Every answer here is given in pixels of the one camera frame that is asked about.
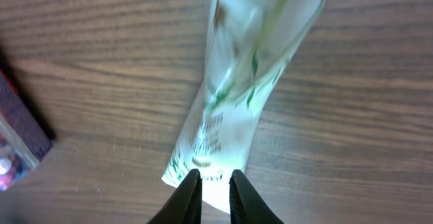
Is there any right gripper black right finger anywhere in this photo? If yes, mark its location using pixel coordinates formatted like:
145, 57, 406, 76
229, 170, 283, 224

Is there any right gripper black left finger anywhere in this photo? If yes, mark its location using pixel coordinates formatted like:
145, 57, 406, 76
147, 169, 202, 224

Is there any red purple pad pack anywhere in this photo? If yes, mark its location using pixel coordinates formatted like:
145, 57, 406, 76
1, 72, 53, 191

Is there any white conditioner tube gold cap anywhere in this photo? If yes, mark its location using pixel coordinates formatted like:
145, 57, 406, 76
162, 0, 325, 212

